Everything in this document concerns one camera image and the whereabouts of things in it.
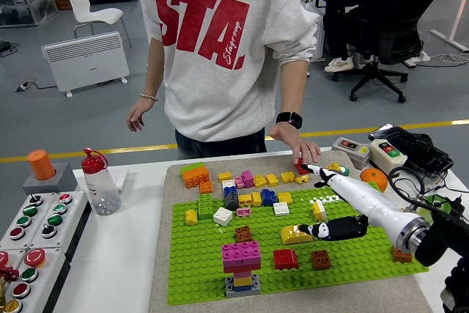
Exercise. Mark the dark grey sloped brick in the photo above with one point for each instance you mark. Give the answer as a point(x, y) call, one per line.
point(231, 201)

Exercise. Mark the thin yellow brick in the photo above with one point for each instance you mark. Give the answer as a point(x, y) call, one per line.
point(242, 280)

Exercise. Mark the person's left forearm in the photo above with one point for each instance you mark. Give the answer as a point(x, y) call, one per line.
point(295, 85)

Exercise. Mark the red sloped brick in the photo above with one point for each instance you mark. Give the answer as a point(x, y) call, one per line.
point(286, 258)

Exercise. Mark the green plastic cup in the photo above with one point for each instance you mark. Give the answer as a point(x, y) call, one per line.
point(439, 203)

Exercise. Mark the pink square brick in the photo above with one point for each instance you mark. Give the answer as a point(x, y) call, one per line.
point(231, 253)
point(251, 251)

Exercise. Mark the white and yellow brick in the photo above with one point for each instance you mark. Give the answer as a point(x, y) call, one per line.
point(319, 211)

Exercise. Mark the grey-brown table mat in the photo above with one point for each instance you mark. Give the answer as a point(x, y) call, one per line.
point(161, 254)

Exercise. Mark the brass fitting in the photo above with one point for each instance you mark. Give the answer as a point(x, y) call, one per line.
point(2, 291)

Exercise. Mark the small yellow brick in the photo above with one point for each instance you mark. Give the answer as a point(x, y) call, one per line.
point(302, 179)

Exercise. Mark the black wristwatch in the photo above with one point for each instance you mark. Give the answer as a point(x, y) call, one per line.
point(289, 119)

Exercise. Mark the person's left hand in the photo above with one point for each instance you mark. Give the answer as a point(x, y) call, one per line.
point(297, 140)

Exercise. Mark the white wall switch plate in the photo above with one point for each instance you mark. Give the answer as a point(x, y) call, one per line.
point(121, 177)

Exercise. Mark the white panel heater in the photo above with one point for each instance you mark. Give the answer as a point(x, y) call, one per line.
point(84, 60)

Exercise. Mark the white switch box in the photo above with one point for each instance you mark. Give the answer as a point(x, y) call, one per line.
point(388, 164)

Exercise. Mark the clear storage crate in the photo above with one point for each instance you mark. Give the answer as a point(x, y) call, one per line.
point(22, 5)

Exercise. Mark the large orange brick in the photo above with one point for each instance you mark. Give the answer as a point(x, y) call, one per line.
point(196, 178)

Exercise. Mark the person's right hand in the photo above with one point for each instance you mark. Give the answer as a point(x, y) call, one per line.
point(139, 113)

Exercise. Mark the large red brick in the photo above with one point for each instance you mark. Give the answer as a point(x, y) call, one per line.
point(238, 269)

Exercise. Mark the small pink plate brick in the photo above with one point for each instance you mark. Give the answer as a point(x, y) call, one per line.
point(243, 212)

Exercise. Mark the orange cylinder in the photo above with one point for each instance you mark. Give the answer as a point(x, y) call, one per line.
point(40, 166)

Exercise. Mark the black office chair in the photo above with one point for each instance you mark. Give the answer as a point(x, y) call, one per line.
point(403, 5)

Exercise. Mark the yellow curved brick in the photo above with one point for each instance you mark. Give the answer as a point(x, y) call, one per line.
point(293, 235)

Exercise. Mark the tall green brick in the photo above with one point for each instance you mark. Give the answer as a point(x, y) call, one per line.
point(205, 206)

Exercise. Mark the white push-button box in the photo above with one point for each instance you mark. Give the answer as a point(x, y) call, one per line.
point(23, 221)
point(3, 258)
point(29, 274)
point(55, 219)

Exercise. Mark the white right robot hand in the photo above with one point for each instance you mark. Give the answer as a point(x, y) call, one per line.
point(373, 203)

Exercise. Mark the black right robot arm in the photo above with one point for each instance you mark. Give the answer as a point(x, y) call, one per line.
point(439, 243)

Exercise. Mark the white square brick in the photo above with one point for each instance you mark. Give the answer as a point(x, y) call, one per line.
point(281, 209)
point(222, 216)

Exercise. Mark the lime green flat brick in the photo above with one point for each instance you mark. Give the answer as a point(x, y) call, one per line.
point(191, 167)

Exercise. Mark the brown box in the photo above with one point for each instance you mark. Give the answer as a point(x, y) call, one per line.
point(63, 0)

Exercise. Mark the thin blue brick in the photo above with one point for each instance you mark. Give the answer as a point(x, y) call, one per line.
point(242, 287)

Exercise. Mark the white power strip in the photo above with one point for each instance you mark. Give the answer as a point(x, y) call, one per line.
point(421, 57)

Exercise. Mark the white computer case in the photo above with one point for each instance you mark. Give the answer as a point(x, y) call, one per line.
point(320, 34)

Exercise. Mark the brown square brick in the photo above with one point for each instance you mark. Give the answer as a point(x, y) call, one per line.
point(321, 259)
point(400, 256)
point(243, 234)

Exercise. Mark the orange fruit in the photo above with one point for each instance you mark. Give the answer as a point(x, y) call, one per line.
point(373, 177)

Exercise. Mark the green studded baseplate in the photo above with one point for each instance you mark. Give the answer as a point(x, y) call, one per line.
point(198, 254)

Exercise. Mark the thin pink brick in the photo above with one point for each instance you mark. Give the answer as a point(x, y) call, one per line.
point(242, 273)

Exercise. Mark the grey base brick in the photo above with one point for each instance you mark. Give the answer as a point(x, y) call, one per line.
point(242, 294)

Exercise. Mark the person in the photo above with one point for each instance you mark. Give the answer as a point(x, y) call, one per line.
point(337, 34)
point(220, 89)

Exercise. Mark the grey block holder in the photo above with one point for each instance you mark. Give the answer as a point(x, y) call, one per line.
point(64, 181)

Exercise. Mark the clear bottle red cap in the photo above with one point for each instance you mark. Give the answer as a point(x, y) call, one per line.
point(100, 188)

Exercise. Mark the yellow wedge brick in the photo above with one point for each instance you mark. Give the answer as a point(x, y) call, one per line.
point(334, 166)

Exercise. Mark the grey switch box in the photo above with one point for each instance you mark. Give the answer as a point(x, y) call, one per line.
point(351, 155)

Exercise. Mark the floor socket box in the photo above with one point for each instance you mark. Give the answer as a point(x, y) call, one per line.
point(23, 85)

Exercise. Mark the pink and white brick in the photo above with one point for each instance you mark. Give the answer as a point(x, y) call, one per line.
point(248, 179)

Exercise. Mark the small orange brick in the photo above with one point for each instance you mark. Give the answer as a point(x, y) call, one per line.
point(206, 187)

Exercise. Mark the person's right forearm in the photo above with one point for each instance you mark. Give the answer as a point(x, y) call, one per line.
point(153, 67)

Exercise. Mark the small green brick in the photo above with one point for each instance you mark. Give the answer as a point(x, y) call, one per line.
point(345, 171)

